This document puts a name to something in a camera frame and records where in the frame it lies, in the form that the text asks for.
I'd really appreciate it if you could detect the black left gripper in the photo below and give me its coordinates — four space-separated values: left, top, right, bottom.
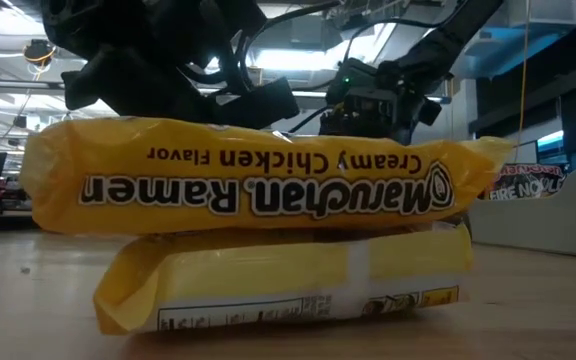
62 47 299 129

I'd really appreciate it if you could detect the yellow Creamy Chicken ramen pack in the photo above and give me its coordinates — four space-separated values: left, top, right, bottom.
92 222 475 336
19 117 514 236

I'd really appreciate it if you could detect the black Fire noodle pack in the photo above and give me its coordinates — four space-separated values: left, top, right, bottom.
485 162 568 202

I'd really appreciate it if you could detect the ceiling strip light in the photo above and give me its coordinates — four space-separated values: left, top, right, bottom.
195 87 329 100

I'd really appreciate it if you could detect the white plastic bin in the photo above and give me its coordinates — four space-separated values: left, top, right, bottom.
469 167 576 260

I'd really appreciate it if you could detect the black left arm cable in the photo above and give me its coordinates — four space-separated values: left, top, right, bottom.
227 0 344 96

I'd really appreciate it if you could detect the yellow hanging cable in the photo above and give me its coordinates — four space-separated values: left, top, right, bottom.
515 0 530 151

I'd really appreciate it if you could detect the hanging cord reel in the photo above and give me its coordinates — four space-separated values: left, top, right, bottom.
21 38 58 69

